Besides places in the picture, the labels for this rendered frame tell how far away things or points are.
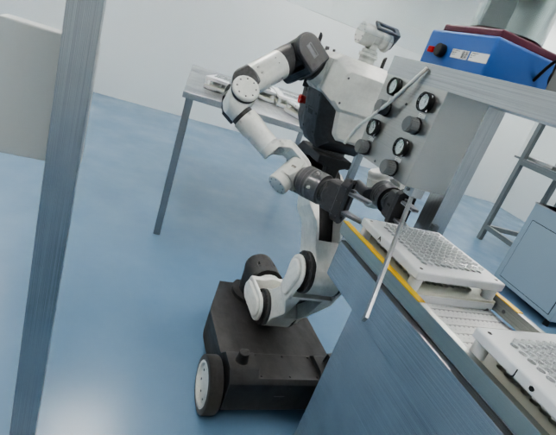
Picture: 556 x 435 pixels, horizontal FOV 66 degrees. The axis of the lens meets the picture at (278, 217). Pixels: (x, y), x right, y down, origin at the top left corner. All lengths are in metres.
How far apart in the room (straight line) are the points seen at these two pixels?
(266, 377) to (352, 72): 1.04
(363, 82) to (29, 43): 0.91
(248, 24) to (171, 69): 1.11
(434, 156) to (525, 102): 0.22
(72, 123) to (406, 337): 0.76
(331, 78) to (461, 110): 0.60
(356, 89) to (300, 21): 4.61
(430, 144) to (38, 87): 0.77
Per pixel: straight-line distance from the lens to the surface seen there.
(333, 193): 1.14
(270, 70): 1.31
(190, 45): 5.81
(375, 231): 1.02
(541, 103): 0.73
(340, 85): 1.40
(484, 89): 0.81
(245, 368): 1.54
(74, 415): 1.59
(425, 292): 0.94
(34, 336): 1.19
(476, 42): 0.94
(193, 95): 2.35
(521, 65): 0.95
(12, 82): 1.00
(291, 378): 1.61
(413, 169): 0.88
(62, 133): 0.94
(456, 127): 0.91
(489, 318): 1.06
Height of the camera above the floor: 1.21
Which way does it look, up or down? 21 degrees down
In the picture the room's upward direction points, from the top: 20 degrees clockwise
